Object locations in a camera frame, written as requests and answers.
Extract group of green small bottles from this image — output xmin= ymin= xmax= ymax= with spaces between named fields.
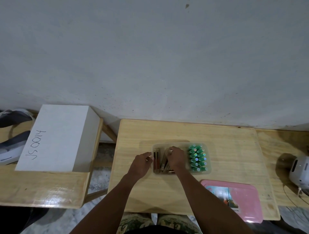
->
xmin=188 ymin=143 xmax=209 ymax=173

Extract person's left forearm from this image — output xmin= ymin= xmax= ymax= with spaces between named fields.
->
xmin=70 ymin=175 xmax=138 ymax=234

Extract white and grey headset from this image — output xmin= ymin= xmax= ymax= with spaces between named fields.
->
xmin=0 ymin=108 xmax=37 ymax=166

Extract thin white cable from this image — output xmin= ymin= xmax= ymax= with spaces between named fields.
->
xmin=284 ymin=185 xmax=304 ymax=208

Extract white headset with strap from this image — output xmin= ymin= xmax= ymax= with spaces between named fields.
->
xmin=288 ymin=155 xmax=309 ymax=191

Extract patterned shorts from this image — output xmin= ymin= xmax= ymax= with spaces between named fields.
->
xmin=117 ymin=213 xmax=203 ymax=234

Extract person's right forearm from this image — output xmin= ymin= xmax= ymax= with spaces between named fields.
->
xmin=178 ymin=168 xmax=254 ymax=234

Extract white box with black handwriting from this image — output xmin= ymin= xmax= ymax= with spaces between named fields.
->
xmin=15 ymin=104 xmax=101 ymax=173

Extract clear plastic container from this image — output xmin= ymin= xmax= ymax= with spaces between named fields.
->
xmin=151 ymin=142 xmax=212 ymax=175

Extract person's right hand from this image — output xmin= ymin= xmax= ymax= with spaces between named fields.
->
xmin=167 ymin=146 xmax=188 ymax=173

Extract pink box lid with picture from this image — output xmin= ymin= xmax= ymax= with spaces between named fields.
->
xmin=200 ymin=179 xmax=264 ymax=223

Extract person's left hand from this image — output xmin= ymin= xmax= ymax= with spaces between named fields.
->
xmin=127 ymin=152 xmax=155 ymax=183

